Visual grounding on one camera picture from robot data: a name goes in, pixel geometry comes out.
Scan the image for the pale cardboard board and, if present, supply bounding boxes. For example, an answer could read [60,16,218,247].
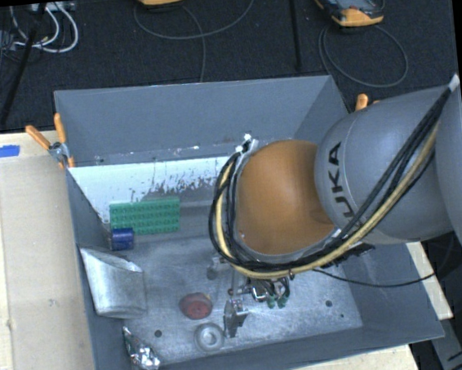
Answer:
[0,150,97,370]

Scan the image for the grey metal bin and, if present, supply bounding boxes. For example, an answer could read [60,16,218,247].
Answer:
[52,52,449,370]

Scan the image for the red-brown round disc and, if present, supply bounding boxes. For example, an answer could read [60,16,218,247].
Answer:
[177,290,215,323]

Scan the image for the crumpled silver foil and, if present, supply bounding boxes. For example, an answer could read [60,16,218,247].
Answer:
[121,322,162,370]

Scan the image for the green studded flat plate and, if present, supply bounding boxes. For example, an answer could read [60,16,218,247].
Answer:
[108,195,184,240]

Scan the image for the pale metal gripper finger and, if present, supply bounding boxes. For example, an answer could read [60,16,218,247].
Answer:
[204,253,229,282]
[220,296,252,340]

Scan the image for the small blue block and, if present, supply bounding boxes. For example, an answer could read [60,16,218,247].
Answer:
[109,225,137,252]

